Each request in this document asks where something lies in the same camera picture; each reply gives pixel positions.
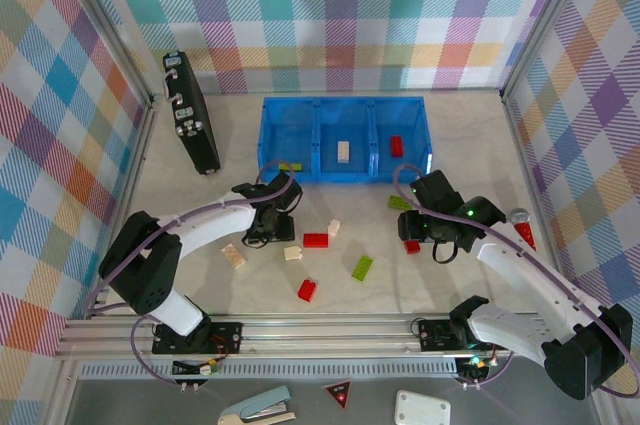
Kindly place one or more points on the green lego brick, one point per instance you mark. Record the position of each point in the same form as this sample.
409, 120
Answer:
291, 167
362, 267
398, 203

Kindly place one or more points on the speckled white lego brick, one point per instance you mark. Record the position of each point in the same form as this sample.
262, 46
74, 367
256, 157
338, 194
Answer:
234, 256

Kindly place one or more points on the small white lego brick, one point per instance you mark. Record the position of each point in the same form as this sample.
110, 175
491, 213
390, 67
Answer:
334, 227

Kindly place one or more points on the blue three-compartment bin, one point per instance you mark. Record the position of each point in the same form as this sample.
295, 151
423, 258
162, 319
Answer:
290, 135

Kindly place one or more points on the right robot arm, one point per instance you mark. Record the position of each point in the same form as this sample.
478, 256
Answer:
525, 270

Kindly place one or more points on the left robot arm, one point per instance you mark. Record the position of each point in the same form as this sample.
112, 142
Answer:
210, 222

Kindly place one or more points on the red glitter toy microphone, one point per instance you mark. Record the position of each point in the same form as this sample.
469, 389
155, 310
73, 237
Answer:
524, 230

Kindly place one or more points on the black toy briefcase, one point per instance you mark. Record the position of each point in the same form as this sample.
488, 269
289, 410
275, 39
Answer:
192, 110

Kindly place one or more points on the pale blue stapler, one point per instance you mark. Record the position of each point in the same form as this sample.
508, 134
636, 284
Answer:
265, 400

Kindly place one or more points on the red triangle sign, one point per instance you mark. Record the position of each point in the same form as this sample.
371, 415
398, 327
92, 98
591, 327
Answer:
338, 392

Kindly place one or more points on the white rectangular plate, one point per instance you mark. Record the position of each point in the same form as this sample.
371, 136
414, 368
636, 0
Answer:
420, 407

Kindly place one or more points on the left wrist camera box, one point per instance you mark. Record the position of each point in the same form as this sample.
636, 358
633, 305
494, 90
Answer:
285, 192

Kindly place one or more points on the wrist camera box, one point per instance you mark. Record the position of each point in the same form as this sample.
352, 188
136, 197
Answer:
435, 190
285, 192

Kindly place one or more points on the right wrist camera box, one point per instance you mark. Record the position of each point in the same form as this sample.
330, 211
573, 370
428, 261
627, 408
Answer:
435, 190

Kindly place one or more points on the aluminium side rail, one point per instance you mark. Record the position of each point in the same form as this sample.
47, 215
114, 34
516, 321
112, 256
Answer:
520, 145
142, 130

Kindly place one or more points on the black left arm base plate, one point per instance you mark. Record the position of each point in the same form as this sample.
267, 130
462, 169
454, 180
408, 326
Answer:
227, 337

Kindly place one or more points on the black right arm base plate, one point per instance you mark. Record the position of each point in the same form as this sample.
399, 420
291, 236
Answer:
432, 337

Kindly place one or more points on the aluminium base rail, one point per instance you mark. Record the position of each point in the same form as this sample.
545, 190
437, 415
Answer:
325, 340

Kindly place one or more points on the aluminium corner post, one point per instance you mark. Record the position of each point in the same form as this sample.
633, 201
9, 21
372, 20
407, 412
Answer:
542, 20
112, 20

